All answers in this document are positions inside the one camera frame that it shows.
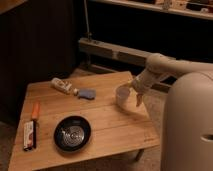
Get blue grey sponge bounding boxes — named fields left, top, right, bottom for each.
left=73, top=88, right=96, bottom=100

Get wooden folding table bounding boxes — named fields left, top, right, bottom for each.
left=8, top=72, right=159, bottom=171

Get red white flat box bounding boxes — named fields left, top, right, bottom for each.
left=23, top=121, right=35, bottom=151

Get wooden shelf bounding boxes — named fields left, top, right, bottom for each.
left=89, top=0, right=213, bottom=21

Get long wooden bench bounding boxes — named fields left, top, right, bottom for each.
left=78, top=37, right=213, bottom=80

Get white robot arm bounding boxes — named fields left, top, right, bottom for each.
left=123, top=53, right=213, bottom=171

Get white stapler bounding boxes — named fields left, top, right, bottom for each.
left=51, top=78, right=72, bottom=94

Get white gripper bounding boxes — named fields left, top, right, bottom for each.
left=121, top=69, right=157, bottom=107

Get metal pole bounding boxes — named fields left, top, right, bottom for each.
left=83, top=0, right=92, bottom=40

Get black ceramic bowl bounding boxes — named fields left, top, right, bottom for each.
left=53, top=116, right=92, bottom=152

